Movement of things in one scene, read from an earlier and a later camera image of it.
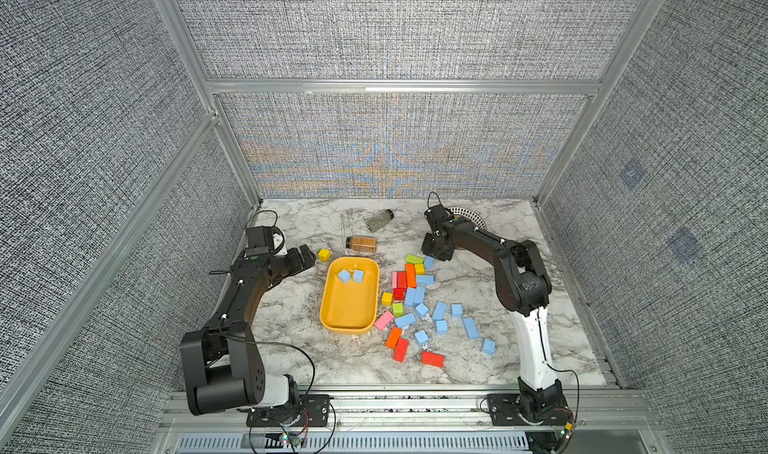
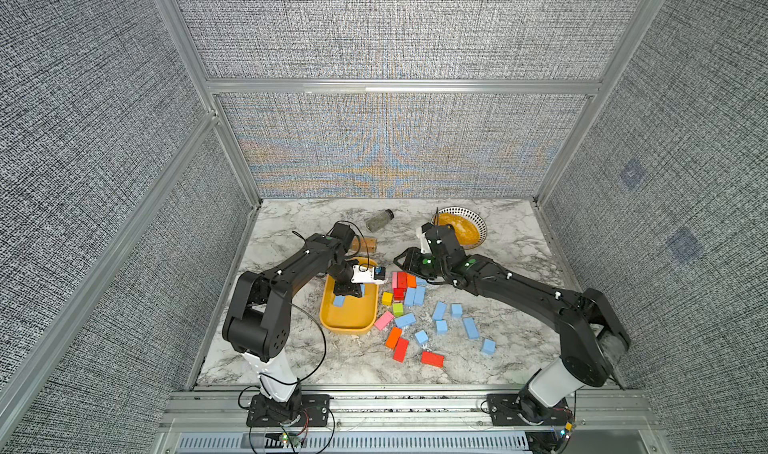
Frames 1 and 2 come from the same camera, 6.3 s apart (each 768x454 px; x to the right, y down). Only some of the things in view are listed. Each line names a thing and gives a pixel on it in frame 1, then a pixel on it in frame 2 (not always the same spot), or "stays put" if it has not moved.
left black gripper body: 284,265 to 343,276
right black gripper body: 431,248 to 425,265
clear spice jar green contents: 379,221 stays put
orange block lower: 393,337 stays put
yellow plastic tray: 350,308 stays put
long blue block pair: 409,299 stays put
